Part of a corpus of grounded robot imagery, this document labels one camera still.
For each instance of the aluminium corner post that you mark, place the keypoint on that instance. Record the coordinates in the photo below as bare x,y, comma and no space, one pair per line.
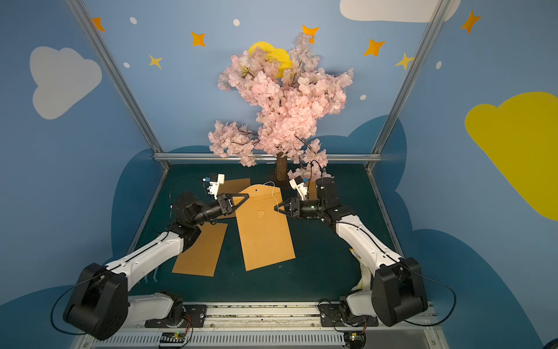
424,48
86,23

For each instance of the aluminium left corner post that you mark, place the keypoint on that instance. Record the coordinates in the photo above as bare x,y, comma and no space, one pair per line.
86,23

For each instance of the circuit board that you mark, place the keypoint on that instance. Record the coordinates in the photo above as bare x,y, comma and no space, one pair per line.
354,340
171,340

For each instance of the dark metal tree base plate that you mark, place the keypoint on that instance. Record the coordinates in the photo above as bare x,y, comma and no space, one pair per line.
281,181

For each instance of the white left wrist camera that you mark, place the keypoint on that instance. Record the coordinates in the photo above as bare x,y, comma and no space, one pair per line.
214,181

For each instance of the brown kraft file bag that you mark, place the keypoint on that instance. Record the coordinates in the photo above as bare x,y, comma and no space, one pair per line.
312,191

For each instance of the white yellow cloth strip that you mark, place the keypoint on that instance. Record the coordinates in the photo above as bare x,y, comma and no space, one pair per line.
366,277

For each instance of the pink cherry blossom tree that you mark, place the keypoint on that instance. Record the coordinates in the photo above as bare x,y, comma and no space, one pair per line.
292,93

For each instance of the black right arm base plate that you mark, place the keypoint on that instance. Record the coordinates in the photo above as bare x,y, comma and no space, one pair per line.
338,315

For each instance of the aluminium front rail frame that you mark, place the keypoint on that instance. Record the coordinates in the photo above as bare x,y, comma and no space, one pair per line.
275,325

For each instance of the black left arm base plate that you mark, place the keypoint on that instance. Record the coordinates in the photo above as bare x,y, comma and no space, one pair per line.
189,315

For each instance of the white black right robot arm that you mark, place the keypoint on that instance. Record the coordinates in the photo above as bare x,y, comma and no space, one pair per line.
393,289

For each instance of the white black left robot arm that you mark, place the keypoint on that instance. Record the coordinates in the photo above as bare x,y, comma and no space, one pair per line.
100,303

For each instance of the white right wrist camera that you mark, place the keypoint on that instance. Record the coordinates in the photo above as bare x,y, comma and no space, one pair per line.
299,184

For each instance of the brown kraft envelope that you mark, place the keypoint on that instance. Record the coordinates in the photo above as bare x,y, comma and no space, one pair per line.
264,233
201,259
230,186

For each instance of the blue plastic fork toy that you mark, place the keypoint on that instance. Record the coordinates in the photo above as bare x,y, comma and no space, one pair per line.
151,277

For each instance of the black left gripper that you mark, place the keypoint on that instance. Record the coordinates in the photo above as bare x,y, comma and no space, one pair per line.
222,204

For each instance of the right circuit board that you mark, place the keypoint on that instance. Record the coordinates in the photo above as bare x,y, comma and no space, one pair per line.
354,340

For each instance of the aluminium right corner post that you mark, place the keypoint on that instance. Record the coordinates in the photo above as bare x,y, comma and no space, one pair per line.
424,48

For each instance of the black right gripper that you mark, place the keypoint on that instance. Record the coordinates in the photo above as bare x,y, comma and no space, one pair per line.
296,207

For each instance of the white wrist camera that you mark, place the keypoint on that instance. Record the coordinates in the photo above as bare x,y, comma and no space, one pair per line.
214,181
299,184

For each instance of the left circuit board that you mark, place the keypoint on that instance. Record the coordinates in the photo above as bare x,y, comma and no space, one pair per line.
171,340

